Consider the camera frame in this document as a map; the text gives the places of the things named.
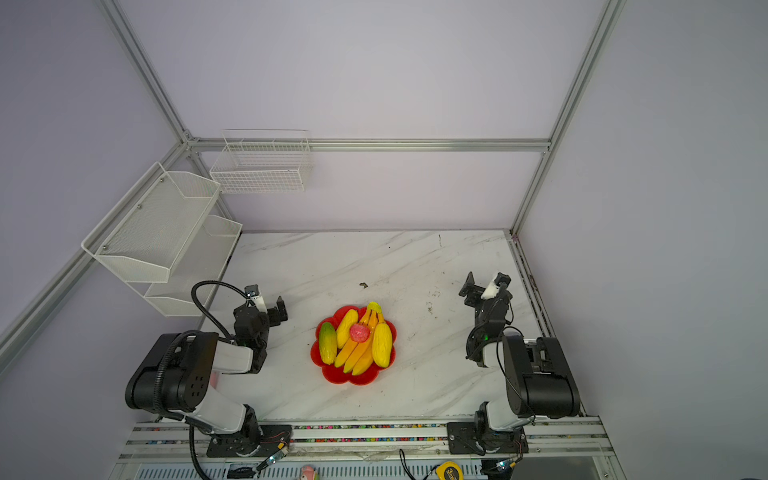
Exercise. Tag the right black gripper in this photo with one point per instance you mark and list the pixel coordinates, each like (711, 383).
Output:
(476, 293)

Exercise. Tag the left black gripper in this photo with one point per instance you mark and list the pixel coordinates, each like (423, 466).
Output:
(272, 314)

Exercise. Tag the green-yellow fake mango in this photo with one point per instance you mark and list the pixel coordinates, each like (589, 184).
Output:
(327, 343)

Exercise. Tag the red flower-shaped fruit bowl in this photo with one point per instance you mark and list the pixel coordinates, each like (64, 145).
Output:
(334, 375)

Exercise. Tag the red fake apple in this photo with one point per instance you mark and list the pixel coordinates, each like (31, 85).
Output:
(359, 333)

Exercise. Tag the yellow fake banana bunch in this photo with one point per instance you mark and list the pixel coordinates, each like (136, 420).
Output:
(355, 359)

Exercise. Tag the yellow fake lemon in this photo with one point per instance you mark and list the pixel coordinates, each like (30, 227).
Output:
(382, 345)
(350, 318)

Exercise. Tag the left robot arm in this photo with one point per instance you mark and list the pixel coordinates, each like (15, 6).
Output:
(177, 379)

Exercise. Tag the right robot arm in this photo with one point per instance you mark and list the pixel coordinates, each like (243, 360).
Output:
(537, 378)

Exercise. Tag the white mesh two-tier shelf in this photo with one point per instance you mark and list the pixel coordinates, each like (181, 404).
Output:
(164, 237)

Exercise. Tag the yellow tape measure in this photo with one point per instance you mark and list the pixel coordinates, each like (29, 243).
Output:
(449, 471)

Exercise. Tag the aluminium front rail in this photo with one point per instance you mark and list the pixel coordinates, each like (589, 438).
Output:
(374, 440)

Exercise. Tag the white wire basket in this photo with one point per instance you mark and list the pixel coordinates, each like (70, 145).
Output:
(255, 161)

